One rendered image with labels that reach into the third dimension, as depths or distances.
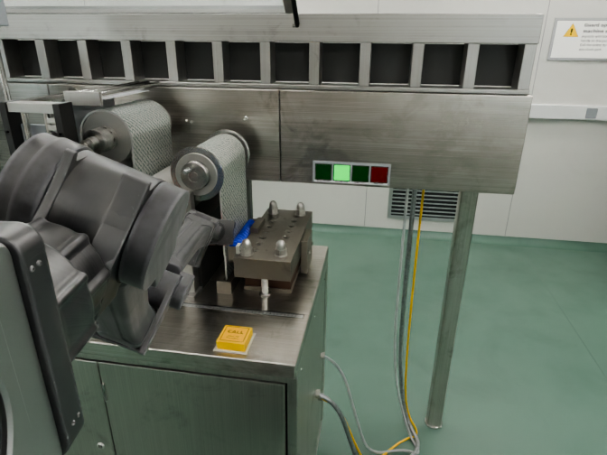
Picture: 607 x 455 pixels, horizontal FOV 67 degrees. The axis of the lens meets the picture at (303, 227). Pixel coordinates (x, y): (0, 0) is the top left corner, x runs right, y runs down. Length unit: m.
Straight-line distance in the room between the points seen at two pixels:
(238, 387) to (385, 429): 1.14
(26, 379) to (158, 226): 0.12
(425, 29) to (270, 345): 0.97
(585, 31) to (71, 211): 3.86
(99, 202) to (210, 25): 1.26
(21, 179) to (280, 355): 0.87
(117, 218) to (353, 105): 1.21
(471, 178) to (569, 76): 2.56
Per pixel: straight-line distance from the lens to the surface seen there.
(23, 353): 0.23
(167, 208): 0.31
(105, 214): 0.31
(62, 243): 0.29
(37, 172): 0.32
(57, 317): 0.24
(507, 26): 1.48
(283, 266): 1.24
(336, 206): 4.02
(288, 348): 1.13
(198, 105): 1.57
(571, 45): 3.98
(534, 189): 4.13
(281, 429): 1.26
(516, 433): 2.37
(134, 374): 1.30
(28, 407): 0.24
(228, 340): 1.12
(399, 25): 1.45
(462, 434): 2.29
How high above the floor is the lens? 1.58
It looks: 22 degrees down
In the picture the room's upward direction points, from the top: straight up
